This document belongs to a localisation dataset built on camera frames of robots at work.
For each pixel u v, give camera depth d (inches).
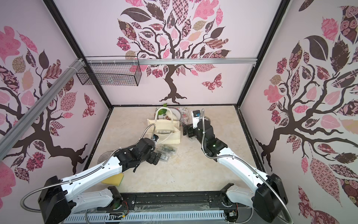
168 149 36.3
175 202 29.3
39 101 24.6
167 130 39.3
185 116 44.6
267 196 15.4
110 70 37.3
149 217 27.4
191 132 27.1
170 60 36.3
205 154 22.1
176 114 46.5
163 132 38.7
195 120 26.2
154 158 27.9
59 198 15.1
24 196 15.1
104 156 34.3
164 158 34.4
